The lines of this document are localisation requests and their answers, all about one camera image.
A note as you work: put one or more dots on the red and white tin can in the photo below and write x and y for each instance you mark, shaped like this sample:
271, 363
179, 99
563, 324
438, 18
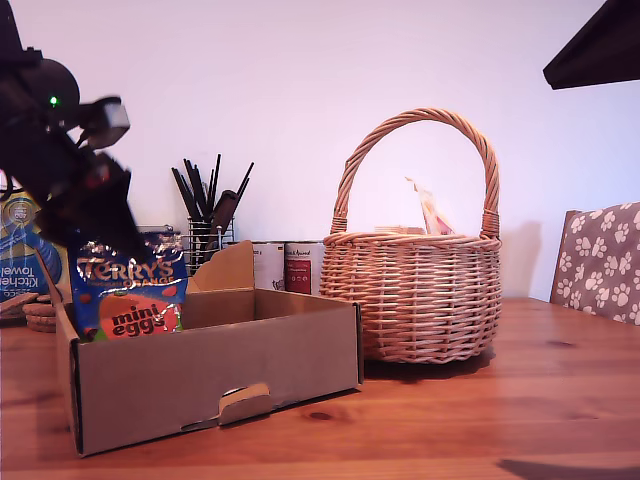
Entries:
302, 272

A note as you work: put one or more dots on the round cork coaster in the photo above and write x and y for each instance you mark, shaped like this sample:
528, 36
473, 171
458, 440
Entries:
17, 304

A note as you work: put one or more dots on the red white Maltesers bag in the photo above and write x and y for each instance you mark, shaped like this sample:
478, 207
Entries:
435, 215

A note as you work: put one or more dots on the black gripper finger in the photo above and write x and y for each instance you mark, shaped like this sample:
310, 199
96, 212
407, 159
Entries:
122, 200
600, 55
85, 220

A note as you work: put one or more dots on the white Galaxy egg bag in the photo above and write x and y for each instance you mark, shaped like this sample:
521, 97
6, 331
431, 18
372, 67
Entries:
400, 229

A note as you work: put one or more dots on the black chopstick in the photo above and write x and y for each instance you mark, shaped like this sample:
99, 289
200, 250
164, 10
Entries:
181, 187
245, 182
192, 182
217, 175

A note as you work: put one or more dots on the brown cardboard box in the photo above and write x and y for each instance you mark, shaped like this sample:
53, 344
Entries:
200, 370

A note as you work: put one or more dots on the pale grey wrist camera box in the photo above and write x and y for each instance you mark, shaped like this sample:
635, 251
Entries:
112, 117

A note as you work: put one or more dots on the blue Terry's mini eggs bag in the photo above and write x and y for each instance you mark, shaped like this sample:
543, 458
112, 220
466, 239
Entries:
130, 300

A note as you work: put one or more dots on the kitchen towel pack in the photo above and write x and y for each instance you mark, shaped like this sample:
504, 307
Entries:
20, 270

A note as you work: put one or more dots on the cork coaster stack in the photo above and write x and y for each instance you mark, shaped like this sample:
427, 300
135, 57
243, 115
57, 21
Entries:
42, 317

